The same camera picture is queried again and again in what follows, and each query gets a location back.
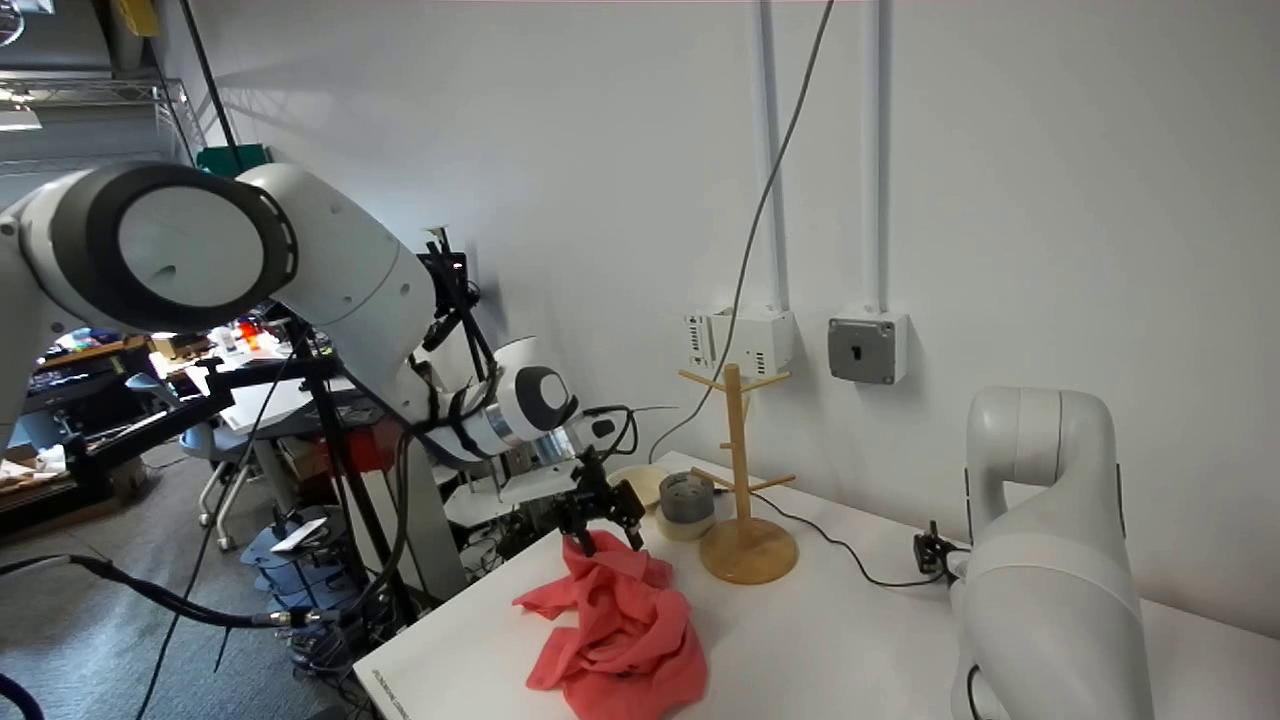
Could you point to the blue crate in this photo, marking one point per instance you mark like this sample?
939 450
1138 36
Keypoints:
284 566

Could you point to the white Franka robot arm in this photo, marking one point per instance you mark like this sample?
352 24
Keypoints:
332 282

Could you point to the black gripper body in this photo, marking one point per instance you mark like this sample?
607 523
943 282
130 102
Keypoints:
594 482

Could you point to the cluttered wooden workbench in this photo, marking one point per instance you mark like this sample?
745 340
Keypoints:
80 353

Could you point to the black camera on stand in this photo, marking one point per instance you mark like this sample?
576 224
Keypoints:
445 272

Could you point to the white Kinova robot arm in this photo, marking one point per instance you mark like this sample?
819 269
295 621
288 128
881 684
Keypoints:
1054 601

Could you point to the red shirt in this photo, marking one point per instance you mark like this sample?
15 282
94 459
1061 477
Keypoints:
627 641

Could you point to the green box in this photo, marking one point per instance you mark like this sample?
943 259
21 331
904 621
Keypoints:
239 161

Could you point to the wooden mug tree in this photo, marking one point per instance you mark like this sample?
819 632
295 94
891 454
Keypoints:
745 547

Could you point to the white labelled wall box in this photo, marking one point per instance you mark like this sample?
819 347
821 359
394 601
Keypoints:
705 347

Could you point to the black tripod stand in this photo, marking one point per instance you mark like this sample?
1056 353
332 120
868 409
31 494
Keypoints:
343 454

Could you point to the red box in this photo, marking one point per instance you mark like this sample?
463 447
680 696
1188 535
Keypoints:
372 447

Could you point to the grey junction box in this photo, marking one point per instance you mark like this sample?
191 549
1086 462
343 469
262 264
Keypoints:
866 348

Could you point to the white wall conduit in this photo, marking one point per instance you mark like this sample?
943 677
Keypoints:
881 132
775 132

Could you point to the plain white wall box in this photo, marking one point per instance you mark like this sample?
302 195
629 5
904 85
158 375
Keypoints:
765 347

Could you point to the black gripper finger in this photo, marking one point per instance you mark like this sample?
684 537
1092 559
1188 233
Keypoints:
632 518
576 527

